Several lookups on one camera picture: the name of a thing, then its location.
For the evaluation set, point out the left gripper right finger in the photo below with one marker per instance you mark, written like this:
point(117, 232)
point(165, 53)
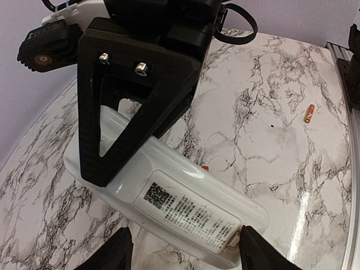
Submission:
point(258, 254)

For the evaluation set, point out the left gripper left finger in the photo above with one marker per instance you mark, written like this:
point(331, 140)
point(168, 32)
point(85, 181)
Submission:
point(114, 254)

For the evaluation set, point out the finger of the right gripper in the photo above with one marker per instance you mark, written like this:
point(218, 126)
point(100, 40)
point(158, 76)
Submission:
point(157, 66)

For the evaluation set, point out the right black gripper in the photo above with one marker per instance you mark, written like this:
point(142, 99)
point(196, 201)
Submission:
point(184, 26)

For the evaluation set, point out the white remote control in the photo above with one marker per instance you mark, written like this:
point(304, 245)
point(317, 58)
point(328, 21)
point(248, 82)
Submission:
point(174, 199)

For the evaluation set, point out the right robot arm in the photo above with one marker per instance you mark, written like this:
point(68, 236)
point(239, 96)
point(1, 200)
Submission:
point(73, 8)

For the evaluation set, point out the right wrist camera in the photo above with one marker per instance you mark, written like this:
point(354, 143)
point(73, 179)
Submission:
point(50, 47)

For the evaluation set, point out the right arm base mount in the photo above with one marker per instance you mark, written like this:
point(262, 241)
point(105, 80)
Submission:
point(349, 70)

